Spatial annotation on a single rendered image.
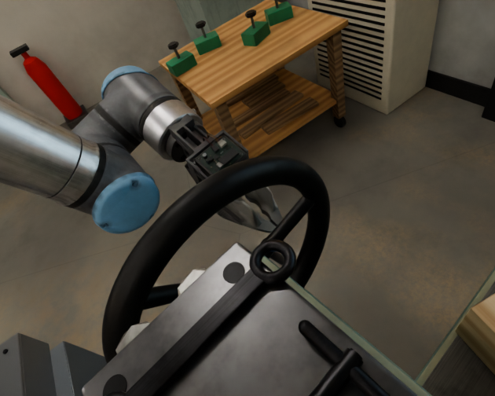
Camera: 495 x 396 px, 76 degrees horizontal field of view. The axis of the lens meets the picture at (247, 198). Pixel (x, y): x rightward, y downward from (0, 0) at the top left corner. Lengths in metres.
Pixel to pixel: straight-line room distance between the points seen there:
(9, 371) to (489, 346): 0.72
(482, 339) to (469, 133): 1.53
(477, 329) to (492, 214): 1.24
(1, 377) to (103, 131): 0.48
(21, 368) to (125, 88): 0.52
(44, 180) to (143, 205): 0.12
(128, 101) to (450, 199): 1.22
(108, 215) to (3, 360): 0.43
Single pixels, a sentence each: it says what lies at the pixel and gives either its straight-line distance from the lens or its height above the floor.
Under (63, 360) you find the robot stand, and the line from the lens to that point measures 0.81.
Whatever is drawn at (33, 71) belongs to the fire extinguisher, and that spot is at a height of 0.46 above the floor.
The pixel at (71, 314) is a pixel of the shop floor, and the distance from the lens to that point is 1.66.
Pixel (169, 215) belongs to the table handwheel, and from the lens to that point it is 0.24.
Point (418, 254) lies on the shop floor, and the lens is 1.29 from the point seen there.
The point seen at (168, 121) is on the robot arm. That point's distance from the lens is 0.49.
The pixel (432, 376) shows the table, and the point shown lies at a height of 0.90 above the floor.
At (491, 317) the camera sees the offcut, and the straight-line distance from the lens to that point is 0.20.
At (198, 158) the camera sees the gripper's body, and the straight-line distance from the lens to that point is 0.44.
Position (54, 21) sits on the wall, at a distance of 2.87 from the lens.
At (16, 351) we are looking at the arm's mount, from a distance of 0.78.
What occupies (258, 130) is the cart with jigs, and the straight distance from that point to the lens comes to 1.55.
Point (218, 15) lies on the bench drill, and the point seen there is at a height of 0.45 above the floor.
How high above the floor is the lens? 1.12
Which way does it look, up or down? 48 degrees down
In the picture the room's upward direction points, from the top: 24 degrees counter-clockwise
